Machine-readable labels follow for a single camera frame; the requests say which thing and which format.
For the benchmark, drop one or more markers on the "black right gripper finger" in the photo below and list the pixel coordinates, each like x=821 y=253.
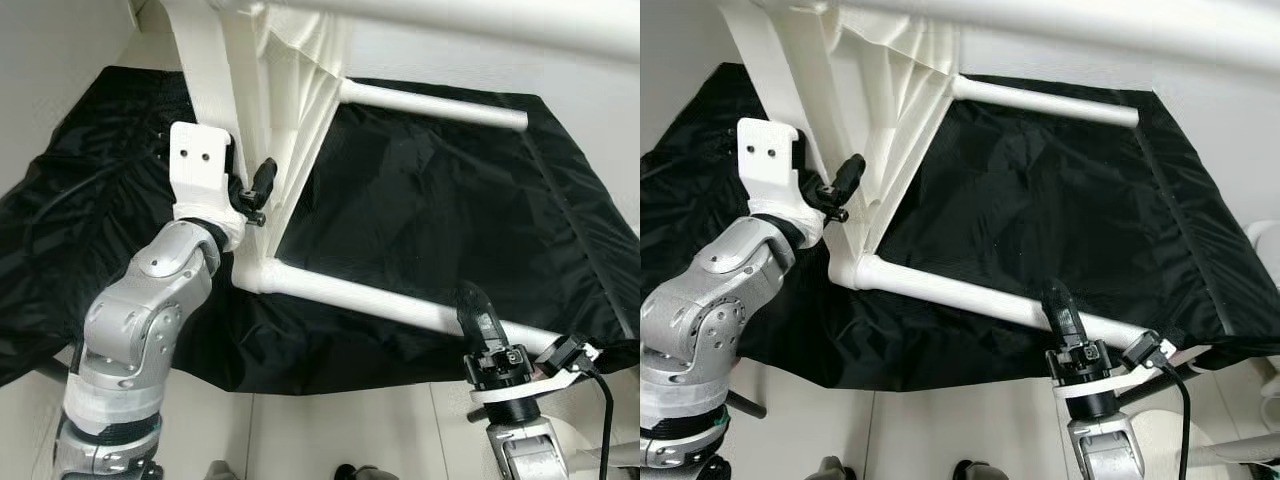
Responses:
x=480 y=315
x=1062 y=312

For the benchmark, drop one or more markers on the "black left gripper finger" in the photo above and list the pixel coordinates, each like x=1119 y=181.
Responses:
x=264 y=182
x=848 y=178

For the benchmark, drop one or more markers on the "white plastic table leg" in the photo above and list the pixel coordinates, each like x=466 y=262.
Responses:
x=480 y=25
x=1040 y=100
x=1080 y=30
x=430 y=103
x=980 y=295
x=400 y=305

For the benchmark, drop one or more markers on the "white plastic table top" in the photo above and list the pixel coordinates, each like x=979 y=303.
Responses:
x=270 y=100
x=880 y=100

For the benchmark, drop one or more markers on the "black cloth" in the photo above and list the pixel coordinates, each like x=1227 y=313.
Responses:
x=430 y=210
x=1050 y=210

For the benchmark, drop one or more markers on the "pink folding table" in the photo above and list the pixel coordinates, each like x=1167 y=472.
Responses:
x=1198 y=355

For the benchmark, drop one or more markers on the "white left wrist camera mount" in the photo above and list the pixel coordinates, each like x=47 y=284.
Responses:
x=770 y=165
x=200 y=170

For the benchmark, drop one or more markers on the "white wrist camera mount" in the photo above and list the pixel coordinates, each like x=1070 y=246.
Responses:
x=1145 y=360
x=200 y=170
x=770 y=165
x=560 y=365

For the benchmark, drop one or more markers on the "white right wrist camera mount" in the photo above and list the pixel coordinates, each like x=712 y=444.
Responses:
x=560 y=365
x=1145 y=360

